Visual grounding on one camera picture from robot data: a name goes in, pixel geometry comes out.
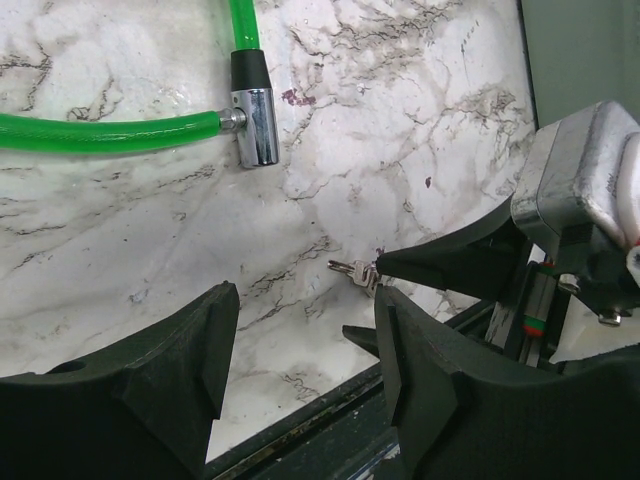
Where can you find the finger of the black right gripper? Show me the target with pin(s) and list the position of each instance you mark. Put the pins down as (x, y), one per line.
(363, 337)

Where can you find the silver key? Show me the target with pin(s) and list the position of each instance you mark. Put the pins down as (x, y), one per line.
(362, 274)

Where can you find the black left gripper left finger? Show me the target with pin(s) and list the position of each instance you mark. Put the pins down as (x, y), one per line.
(140, 408)

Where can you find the clear plastic storage box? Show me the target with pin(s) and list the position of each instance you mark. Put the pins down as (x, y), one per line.
(580, 53)

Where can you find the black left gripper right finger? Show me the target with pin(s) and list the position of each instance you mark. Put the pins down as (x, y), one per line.
(463, 411)

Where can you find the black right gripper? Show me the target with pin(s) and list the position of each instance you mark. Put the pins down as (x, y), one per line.
(481, 260)

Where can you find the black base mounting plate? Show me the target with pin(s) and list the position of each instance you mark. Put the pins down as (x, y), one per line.
(344, 434)

